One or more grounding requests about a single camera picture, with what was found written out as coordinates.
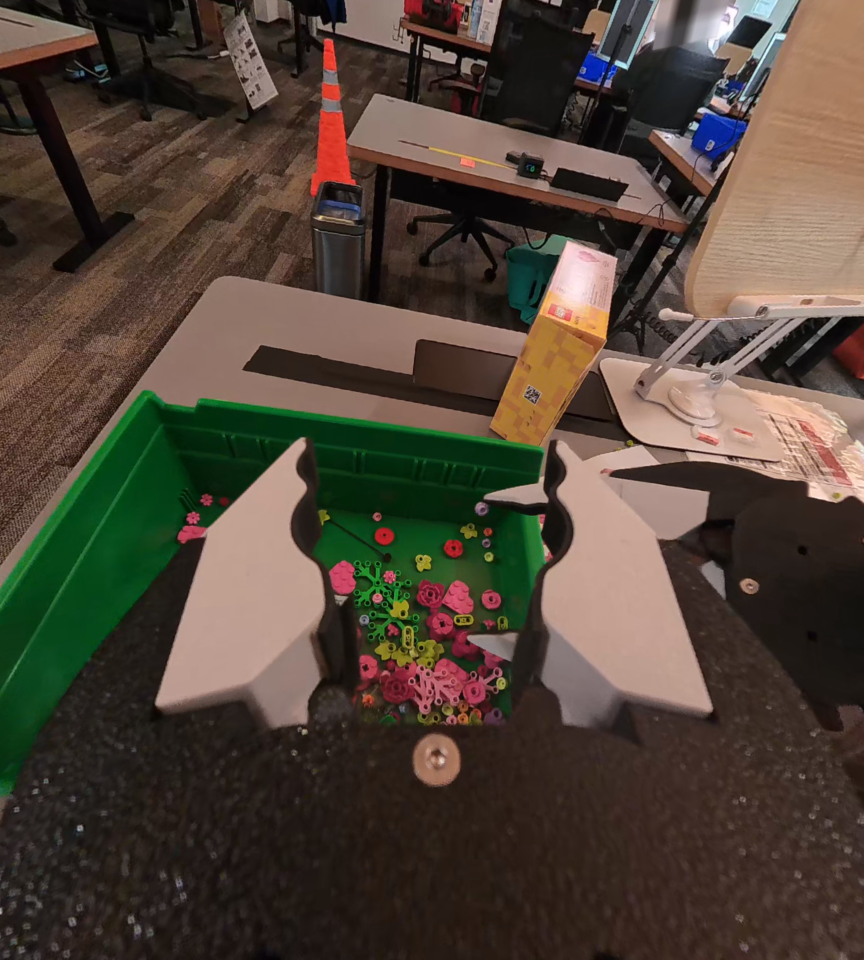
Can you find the printed sign stand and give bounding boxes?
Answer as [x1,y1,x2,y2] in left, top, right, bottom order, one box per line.
[222,6,281,123]

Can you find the tall black office chair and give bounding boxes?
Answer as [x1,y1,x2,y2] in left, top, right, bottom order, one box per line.
[479,6,596,138]

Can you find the pile of small lego pieces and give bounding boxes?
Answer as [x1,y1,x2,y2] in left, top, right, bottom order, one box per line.
[177,491,553,729]

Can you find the teal bag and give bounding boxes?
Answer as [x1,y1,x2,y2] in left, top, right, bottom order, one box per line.
[505,234,577,328]

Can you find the red office chair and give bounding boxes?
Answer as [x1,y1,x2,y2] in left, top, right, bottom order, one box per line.
[428,62,490,114]

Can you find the black table cable flap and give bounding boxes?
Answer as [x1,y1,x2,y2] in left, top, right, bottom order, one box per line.
[243,339,617,423]

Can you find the clear plastic bag red print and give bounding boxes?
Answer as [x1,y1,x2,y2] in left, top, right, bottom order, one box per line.
[687,390,864,504]

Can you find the yellow tape strip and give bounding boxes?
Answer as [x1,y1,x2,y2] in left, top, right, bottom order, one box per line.
[398,138,517,172]

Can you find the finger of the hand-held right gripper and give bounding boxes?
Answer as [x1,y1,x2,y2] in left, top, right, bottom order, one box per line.
[483,480,707,543]
[468,631,523,666]

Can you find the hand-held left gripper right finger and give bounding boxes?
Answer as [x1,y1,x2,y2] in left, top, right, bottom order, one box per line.
[510,441,717,729]

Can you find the yellow lego box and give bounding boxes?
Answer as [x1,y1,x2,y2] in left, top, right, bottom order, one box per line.
[489,240,619,445]

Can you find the green plastic bin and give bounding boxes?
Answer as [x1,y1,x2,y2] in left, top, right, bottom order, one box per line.
[0,390,553,798]

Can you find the orange traffic cone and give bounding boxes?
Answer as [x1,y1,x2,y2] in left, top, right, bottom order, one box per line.
[309,37,359,198]

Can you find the steel trash bin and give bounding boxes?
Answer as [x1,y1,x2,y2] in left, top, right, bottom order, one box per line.
[309,181,366,301]

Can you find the wooden edged desk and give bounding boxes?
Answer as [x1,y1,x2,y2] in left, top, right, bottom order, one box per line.
[648,127,737,198]

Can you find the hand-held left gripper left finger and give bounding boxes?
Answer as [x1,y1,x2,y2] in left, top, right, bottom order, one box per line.
[154,437,364,733]

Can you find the computer monitor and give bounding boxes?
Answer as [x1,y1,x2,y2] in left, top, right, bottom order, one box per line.
[595,0,660,72]

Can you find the grey desk wooden edge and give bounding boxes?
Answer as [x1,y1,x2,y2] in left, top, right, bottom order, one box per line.
[347,93,692,301]

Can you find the wooden desk black legs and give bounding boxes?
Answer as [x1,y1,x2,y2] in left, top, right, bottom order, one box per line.
[399,18,495,104]

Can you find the black tripod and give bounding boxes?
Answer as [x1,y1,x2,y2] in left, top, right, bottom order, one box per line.
[612,168,729,355]

